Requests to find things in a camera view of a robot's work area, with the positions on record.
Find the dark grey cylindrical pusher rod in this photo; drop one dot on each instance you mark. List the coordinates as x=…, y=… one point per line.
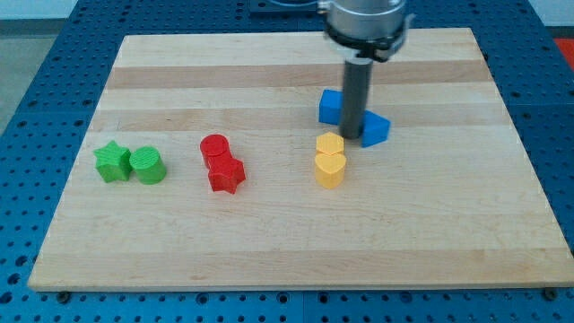
x=356, y=84

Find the blue cube block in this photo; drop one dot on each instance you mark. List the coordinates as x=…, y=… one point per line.
x=329, y=107

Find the blue triangle block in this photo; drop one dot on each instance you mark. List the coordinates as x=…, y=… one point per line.
x=375, y=129

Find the yellow hexagon block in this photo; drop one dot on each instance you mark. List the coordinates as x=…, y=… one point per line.
x=329, y=143

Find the yellow heart block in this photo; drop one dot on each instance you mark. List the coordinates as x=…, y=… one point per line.
x=329, y=169

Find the red cylinder block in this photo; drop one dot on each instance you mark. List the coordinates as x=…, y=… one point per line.
x=214, y=147

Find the red star block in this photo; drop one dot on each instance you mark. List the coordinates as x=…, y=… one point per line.
x=226, y=173

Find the light wooden board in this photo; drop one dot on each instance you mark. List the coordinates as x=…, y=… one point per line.
x=449, y=201

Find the green cylinder block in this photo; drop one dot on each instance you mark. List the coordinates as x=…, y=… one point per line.
x=148, y=165

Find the green star block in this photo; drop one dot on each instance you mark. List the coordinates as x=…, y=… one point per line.
x=112, y=162

